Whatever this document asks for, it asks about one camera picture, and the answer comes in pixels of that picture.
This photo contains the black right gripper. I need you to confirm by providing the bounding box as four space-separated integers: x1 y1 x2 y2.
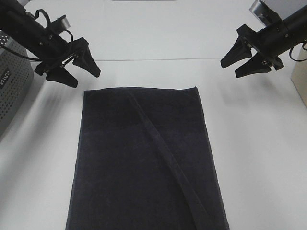
220 21 285 79

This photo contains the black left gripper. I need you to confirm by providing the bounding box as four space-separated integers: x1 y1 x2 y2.
34 37 101 88

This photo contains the dark navy towel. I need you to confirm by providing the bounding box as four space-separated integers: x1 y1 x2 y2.
66 87 229 230

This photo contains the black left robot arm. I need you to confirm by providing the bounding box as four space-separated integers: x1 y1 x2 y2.
0 0 101 88

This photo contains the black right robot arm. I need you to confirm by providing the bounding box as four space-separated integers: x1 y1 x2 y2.
220 0 307 78

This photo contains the cream fabric storage bin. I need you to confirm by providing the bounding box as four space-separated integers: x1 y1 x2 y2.
291 48 307 107

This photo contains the grey perforated plastic basket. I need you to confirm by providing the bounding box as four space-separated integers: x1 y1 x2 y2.
0 31 34 135

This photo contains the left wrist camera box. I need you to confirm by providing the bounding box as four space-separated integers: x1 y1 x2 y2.
49 15 70 35

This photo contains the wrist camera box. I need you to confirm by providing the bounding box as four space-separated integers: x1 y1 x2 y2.
49 15 70 35
249 0 281 26

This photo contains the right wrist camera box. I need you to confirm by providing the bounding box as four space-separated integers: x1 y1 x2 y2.
249 0 281 26

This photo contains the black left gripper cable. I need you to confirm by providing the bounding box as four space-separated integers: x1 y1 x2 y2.
0 9 80 70

